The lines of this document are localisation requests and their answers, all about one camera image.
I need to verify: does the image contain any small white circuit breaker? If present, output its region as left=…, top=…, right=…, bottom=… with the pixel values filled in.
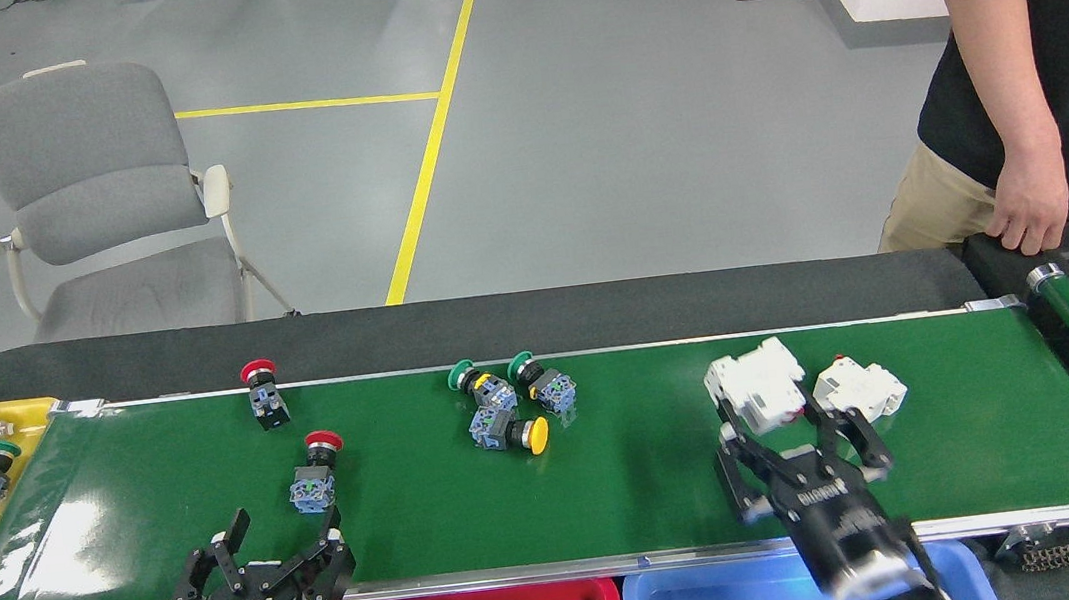
left=808, top=349, right=912, bottom=428

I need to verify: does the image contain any large white circuit breaker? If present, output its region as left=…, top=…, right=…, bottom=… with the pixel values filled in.
left=699, top=333, right=814, bottom=442

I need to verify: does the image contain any yellow mushroom push button switch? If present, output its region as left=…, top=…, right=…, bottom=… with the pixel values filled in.
left=466, top=399, right=553, bottom=464

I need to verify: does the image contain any long green conveyor belt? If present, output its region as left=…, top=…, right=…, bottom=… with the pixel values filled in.
left=0, top=282, right=1069, bottom=600

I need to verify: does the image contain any person's right hand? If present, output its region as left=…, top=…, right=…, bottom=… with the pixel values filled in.
left=978, top=144, right=1069, bottom=261

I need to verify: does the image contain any grey padded armchair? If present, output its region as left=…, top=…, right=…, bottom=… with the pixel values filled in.
left=0, top=39, right=299, bottom=350

